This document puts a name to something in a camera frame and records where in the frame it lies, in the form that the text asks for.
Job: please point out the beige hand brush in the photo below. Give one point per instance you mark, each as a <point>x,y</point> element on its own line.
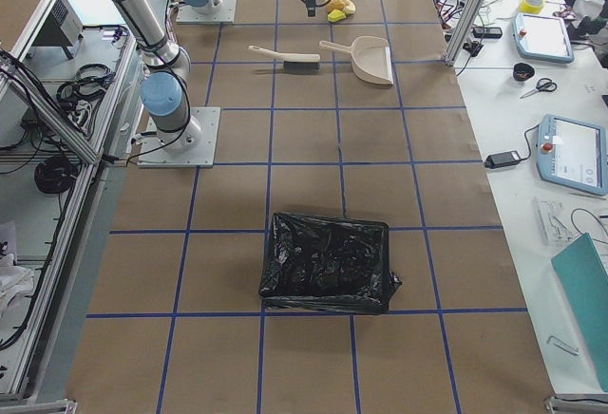
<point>290,61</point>

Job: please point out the pale yellow peel piece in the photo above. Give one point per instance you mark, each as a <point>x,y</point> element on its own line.
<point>349,7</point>

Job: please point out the teach pendant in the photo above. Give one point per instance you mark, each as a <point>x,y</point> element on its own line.
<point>573,154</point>
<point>543,38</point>

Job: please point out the black power adapter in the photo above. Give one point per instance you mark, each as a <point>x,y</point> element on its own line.
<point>502,159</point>

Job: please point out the brown potato-like trash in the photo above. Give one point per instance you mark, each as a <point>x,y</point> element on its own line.
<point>335,5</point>

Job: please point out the yellow tape roll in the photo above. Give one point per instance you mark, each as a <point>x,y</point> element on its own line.
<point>531,6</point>

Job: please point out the teal folder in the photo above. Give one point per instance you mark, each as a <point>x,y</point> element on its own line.
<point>584,281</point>

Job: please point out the far teach pendant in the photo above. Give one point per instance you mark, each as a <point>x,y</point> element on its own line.
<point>543,38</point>

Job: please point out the scissors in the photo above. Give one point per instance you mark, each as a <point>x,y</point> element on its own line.
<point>543,85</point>

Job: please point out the beige dustpan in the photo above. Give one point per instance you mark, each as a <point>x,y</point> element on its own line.
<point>370,58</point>

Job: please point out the hex key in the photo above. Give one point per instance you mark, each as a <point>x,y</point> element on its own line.
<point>562,345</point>

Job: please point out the black tape roll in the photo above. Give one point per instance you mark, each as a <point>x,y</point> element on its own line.
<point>522,72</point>

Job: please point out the yellow sponge piece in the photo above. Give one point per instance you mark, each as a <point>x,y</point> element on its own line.
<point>336,15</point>

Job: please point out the aluminium frame post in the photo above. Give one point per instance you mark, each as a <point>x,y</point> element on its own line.
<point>461,31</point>

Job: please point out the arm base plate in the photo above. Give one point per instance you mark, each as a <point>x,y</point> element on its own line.
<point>196,146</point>
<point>226,15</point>

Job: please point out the near teach pendant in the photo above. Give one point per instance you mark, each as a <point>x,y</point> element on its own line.
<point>573,154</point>

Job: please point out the grey control box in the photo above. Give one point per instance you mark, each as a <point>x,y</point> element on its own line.
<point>62,28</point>

